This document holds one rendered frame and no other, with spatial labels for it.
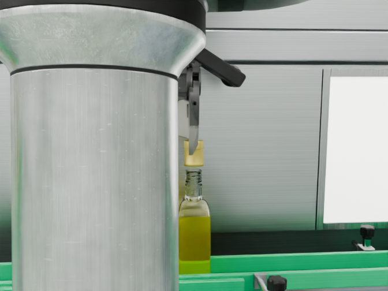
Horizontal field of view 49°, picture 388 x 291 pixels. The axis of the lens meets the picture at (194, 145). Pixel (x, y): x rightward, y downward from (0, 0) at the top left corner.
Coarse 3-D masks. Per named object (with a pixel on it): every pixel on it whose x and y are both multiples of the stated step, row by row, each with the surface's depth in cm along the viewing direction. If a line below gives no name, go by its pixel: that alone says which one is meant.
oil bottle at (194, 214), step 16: (192, 208) 72; (208, 208) 73; (192, 224) 72; (208, 224) 73; (192, 240) 73; (208, 240) 73; (192, 256) 73; (208, 256) 74; (192, 272) 74; (208, 272) 74
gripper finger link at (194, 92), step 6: (192, 78) 69; (192, 84) 69; (198, 84) 67; (192, 90) 67; (198, 90) 67; (192, 96) 67; (198, 96) 67; (192, 102) 67; (198, 102) 67; (192, 108) 67; (198, 108) 67; (192, 114) 68; (198, 114) 68; (192, 120) 68; (198, 120) 68
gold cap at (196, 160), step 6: (186, 144) 72; (198, 144) 72; (186, 150) 72; (198, 150) 72; (186, 156) 72; (192, 156) 72; (198, 156) 72; (186, 162) 72; (192, 162) 72; (198, 162) 72
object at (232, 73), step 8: (200, 56) 69; (208, 56) 69; (216, 56) 69; (208, 64) 69; (216, 64) 69; (224, 64) 69; (216, 72) 70; (224, 72) 70; (232, 72) 70; (240, 72) 70; (224, 80) 71; (232, 80) 70; (240, 80) 70
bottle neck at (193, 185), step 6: (186, 174) 73; (192, 174) 73; (198, 174) 73; (186, 180) 73; (192, 180) 73; (198, 180) 73; (186, 186) 73; (192, 186) 73; (198, 186) 73; (186, 192) 74; (192, 192) 73; (198, 192) 73; (192, 198) 73; (198, 198) 73
